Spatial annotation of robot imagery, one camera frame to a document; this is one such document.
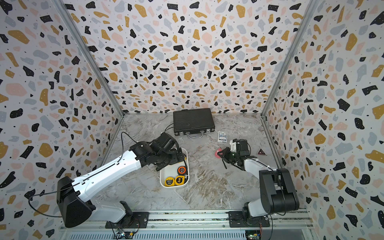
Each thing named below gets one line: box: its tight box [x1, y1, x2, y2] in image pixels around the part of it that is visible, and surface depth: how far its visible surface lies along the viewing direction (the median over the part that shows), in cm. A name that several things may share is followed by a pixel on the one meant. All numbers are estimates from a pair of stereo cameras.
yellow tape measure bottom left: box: [164, 176, 175, 187], surface depth 85 cm
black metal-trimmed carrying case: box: [173, 108, 216, 139], surface depth 115 cm
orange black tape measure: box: [177, 165, 188, 176], surface depth 89 cm
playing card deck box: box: [217, 130, 228, 143], surface depth 108 cm
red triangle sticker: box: [256, 147, 268, 156], surface depth 102 cm
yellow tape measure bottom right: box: [174, 175, 185, 185], surface depth 86 cm
